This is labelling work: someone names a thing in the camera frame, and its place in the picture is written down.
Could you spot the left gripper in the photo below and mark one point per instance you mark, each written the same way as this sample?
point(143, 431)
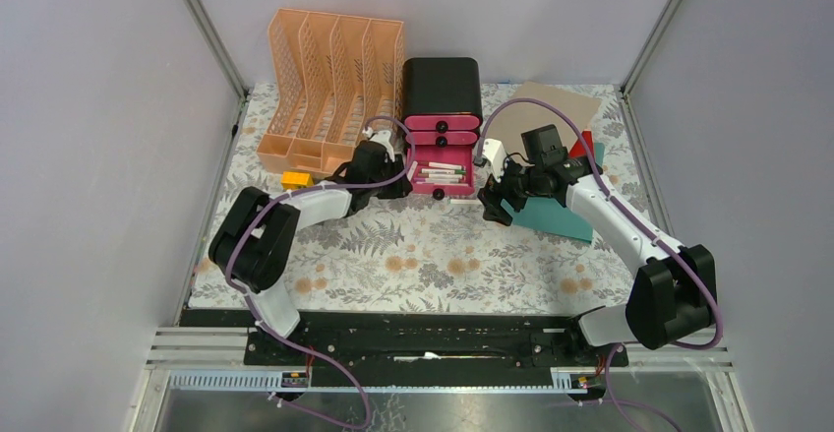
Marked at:
point(400, 185)

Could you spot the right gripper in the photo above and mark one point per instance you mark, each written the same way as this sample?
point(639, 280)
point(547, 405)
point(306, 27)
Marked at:
point(491, 196)

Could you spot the tan cap white marker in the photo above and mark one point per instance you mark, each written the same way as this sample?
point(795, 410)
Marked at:
point(443, 177)

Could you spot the green cap white marker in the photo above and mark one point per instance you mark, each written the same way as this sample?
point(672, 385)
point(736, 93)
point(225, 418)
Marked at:
point(440, 171)

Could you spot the pink bottom drawer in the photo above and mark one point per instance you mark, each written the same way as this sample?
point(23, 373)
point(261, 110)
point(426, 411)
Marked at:
point(459, 155)

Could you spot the pink drawer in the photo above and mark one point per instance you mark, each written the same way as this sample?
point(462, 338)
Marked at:
point(459, 155)
point(441, 140)
point(443, 123)

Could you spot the pink cap white marker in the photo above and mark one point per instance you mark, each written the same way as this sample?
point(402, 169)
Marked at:
point(436, 182)

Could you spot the pink top drawer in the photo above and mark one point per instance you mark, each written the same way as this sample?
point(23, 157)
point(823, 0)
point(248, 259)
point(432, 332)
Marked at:
point(443, 123)

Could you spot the beige cardboard sheet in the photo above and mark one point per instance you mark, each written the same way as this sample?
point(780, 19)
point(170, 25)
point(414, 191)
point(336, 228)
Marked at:
point(522, 117)

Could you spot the black drawer cabinet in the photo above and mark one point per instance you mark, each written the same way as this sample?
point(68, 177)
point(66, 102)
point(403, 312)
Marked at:
point(441, 85)

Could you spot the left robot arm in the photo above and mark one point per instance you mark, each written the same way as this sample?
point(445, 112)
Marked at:
point(253, 243)

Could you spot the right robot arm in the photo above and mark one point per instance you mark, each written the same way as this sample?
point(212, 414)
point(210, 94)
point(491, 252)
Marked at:
point(673, 294)

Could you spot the teal folder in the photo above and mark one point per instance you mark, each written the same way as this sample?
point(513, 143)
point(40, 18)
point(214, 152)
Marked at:
point(547, 215)

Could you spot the floral table mat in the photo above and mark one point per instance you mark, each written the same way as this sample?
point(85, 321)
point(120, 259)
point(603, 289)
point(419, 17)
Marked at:
point(421, 255)

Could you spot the yellow plastic block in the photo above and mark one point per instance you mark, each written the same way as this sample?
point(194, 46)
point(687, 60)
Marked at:
point(295, 180)

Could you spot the red folder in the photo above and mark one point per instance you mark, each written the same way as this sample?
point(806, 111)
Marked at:
point(583, 146)

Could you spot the peach plastic file organizer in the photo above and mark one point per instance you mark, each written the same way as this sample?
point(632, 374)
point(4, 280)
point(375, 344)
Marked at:
point(335, 74)

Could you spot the black mounting rail base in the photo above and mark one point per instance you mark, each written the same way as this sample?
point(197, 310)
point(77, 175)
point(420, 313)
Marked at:
point(416, 350)

